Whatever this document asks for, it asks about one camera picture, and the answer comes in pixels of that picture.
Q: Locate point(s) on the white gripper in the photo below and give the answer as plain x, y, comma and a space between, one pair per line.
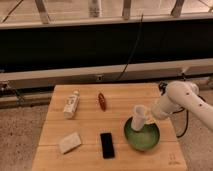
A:
162, 108

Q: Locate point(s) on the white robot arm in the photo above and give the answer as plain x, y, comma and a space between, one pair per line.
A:
183, 94

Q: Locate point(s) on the red-brown elongated object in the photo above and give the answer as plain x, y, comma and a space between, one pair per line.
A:
102, 101

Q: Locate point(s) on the black rectangular block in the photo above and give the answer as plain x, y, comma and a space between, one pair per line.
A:
107, 145

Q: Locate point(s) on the white plastic bottle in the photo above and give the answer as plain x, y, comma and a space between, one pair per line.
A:
71, 105

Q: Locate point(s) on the beige sponge block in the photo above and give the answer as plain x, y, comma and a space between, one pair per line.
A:
69, 142

